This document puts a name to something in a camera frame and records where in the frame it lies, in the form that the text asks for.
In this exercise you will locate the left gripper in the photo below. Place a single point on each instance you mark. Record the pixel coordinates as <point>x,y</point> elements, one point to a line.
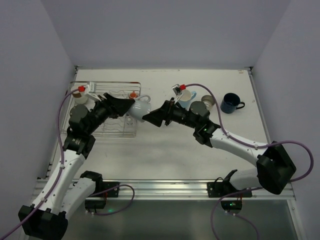
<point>106,102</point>

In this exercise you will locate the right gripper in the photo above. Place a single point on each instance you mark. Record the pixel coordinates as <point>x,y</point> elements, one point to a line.
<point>170,112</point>

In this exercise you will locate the white upside-down cup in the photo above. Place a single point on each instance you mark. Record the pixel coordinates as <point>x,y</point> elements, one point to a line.
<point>141,107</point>

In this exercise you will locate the light blue mug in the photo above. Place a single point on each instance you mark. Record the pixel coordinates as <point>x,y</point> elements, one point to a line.
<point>186,98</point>

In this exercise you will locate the beige brown-striped cup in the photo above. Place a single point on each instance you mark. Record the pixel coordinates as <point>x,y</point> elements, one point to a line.
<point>208,101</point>

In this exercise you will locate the dark blue mug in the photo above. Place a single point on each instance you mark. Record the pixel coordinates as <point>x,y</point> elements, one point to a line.
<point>230,103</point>

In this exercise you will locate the beige cup with brown band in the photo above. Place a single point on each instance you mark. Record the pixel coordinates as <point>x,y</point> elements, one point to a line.
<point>79,95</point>

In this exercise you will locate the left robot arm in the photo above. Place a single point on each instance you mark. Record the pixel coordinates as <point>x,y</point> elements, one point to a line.
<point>47,218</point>

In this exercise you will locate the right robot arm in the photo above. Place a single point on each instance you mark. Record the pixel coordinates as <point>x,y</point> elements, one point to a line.
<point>272,166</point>

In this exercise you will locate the clear glass in rack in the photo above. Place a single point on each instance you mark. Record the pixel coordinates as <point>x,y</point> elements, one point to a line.
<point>130,124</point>

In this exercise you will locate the orange cup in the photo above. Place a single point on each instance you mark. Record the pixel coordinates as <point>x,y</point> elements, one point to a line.
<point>133,95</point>

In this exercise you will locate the metal wire dish rack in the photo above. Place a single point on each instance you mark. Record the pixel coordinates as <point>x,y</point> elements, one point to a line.
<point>111,127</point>

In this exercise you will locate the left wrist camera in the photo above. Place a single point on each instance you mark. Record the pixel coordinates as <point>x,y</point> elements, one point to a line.
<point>90,92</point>

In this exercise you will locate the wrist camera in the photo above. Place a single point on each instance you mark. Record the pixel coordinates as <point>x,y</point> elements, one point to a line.
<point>178,91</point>
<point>90,92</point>

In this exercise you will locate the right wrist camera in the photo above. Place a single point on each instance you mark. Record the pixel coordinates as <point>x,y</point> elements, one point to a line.
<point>178,91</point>

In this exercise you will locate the aluminium front rail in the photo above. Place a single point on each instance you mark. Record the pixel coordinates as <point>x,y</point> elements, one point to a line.
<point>176,190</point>

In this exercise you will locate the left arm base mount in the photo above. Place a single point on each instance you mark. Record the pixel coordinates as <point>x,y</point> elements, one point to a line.
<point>98,200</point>

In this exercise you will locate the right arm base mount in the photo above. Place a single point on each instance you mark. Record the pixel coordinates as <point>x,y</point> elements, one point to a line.
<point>219,188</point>

